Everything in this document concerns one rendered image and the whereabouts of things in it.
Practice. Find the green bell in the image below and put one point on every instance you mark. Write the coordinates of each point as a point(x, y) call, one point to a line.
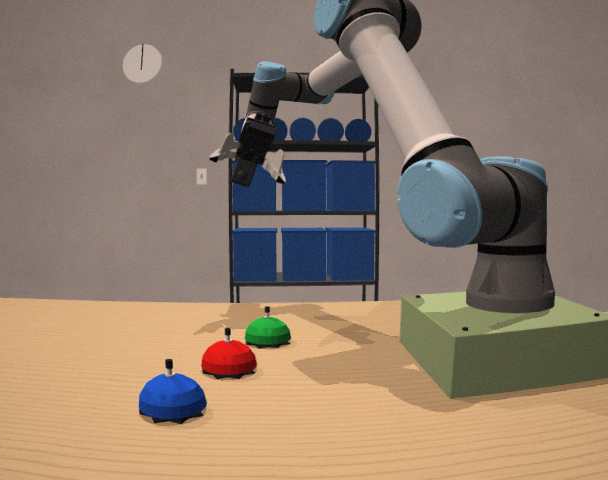
point(267, 331)

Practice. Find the red dome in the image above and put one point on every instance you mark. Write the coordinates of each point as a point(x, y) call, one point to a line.
point(230, 358)

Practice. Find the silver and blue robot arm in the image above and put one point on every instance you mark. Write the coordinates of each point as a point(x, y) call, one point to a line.
point(452, 198)

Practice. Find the blue dome bell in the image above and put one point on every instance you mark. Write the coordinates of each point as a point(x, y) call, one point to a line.
point(172, 397)

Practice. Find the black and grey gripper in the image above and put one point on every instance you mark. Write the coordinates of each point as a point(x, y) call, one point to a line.
point(259, 137)

